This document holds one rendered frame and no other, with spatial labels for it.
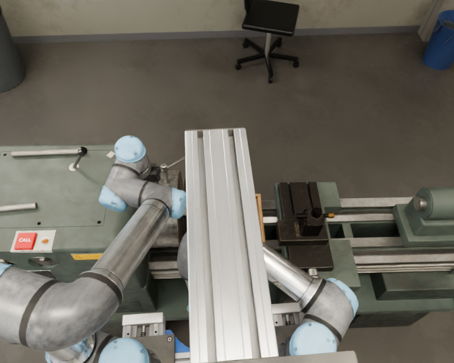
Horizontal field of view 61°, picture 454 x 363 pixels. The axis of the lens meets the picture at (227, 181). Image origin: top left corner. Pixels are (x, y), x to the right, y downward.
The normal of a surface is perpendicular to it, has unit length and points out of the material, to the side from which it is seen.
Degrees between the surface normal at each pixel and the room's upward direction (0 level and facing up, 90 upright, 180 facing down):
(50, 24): 90
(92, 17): 90
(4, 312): 25
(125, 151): 15
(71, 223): 0
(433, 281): 0
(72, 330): 56
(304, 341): 8
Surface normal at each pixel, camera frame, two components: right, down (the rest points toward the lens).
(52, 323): 0.29, -0.13
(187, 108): 0.02, -0.58
